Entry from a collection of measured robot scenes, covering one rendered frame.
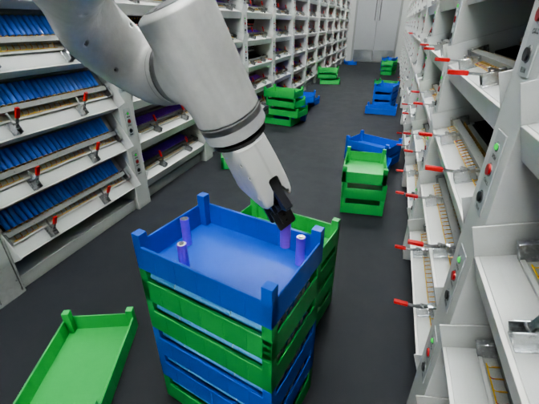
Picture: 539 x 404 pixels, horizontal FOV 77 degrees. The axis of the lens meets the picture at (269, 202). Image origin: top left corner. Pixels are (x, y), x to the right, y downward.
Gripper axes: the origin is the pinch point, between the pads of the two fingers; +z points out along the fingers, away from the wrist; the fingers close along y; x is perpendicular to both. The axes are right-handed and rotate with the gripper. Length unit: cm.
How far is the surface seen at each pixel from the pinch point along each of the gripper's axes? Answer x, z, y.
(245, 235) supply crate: -4.6, 14.3, -17.2
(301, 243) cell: 1.8, 11.2, -2.2
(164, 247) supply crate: -19.6, 6.9, -20.8
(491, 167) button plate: 25.8, 2.3, 17.0
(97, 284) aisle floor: -52, 37, -70
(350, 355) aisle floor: 1, 61, -4
